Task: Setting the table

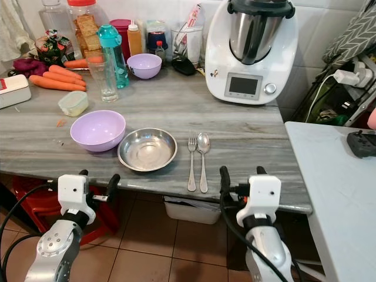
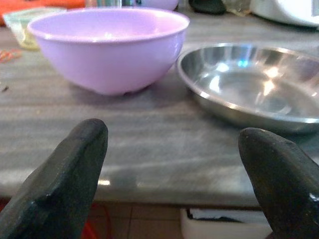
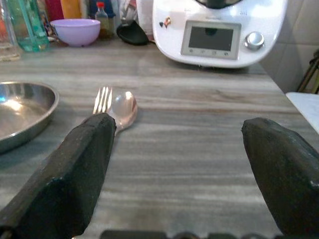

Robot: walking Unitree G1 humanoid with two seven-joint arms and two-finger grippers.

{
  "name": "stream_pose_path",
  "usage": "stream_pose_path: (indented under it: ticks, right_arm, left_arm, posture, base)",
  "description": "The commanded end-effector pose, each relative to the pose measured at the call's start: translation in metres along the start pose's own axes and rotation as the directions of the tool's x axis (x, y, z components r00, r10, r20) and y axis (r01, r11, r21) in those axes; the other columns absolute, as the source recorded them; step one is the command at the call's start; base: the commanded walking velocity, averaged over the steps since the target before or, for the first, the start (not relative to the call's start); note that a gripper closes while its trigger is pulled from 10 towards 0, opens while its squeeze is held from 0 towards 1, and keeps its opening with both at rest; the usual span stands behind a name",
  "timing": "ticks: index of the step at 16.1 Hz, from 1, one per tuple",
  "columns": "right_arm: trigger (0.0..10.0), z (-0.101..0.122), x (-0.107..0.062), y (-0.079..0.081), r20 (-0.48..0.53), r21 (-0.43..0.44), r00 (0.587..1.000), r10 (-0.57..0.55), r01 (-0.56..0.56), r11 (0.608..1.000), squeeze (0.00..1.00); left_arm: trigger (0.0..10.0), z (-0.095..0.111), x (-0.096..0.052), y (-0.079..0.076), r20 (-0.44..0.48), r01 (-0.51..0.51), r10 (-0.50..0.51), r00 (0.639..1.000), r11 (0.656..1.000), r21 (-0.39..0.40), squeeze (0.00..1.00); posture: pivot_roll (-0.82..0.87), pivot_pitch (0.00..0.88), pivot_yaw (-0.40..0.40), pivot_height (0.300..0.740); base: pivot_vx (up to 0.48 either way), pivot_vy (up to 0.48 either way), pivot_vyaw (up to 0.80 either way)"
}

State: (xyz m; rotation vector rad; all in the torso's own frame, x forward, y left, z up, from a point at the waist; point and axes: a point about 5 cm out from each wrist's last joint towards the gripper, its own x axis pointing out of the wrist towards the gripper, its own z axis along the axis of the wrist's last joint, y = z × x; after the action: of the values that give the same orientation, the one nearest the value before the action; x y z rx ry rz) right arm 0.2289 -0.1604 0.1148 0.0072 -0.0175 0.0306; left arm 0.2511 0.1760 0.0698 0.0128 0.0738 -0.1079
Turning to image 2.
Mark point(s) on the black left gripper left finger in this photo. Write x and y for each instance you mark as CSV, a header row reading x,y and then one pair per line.
x,y
62,179

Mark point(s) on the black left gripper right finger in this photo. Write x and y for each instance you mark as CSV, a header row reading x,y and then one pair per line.
x,y
286,184

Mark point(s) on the white plastic stool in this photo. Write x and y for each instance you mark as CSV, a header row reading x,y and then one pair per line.
x,y
224,229

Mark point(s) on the stainless steel plate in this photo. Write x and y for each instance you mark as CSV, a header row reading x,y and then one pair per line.
x,y
249,87

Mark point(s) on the purple plastic bowl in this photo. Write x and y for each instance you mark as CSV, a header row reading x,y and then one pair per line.
x,y
112,62
162,3

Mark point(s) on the red rubber bands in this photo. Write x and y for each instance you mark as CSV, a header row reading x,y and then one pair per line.
x,y
10,55

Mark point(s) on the clear plastic container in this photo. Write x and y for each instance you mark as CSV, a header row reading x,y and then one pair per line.
x,y
17,27

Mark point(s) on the white rice cooker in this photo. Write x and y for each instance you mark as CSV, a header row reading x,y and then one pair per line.
x,y
286,10

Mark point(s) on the orange plastic tray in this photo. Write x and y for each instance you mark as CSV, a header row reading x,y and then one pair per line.
x,y
25,3

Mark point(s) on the steel cup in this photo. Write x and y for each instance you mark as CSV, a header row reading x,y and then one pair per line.
x,y
107,2

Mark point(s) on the dark round object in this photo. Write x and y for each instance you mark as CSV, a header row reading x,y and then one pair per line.
x,y
207,6

